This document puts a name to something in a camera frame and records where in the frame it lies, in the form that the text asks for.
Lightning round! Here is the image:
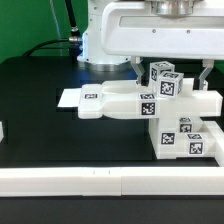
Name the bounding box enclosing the black cable on table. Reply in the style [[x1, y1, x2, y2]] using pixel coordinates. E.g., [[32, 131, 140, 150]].
[[22, 37, 83, 57]]

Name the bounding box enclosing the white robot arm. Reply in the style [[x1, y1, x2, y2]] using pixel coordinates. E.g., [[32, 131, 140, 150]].
[[78, 0, 224, 88]]

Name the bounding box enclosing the white marker base plate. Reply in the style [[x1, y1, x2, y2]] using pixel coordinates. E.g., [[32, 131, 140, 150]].
[[58, 88, 81, 108]]

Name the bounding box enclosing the white left rail stub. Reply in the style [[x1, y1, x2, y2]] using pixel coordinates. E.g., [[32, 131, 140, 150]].
[[0, 121, 4, 143]]

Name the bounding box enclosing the white right rail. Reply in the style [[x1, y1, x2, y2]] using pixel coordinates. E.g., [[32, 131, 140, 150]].
[[204, 121, 224, 167]]

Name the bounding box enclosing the white chair seat part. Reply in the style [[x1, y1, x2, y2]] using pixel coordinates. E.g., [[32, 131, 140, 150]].
[[149, 117, 183, 159]]

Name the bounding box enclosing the white chair back frame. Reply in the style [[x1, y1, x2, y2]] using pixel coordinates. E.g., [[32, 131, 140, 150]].
[[78, 78, 223, 119]]

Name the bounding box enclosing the white front rail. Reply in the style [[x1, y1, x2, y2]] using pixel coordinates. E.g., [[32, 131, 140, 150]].
[[0, 167, 224, 197]]

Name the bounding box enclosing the black hanging cable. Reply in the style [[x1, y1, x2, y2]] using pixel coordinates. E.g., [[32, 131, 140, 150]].
[[64, 0, 80, 38]]

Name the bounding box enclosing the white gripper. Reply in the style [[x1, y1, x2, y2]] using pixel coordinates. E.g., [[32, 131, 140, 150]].
[[101, 0, 224, 90]]

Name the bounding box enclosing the white rail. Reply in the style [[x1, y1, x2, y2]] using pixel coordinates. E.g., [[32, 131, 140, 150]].
[[0, 167, 224, 197], [204, 121, 224, 167]]

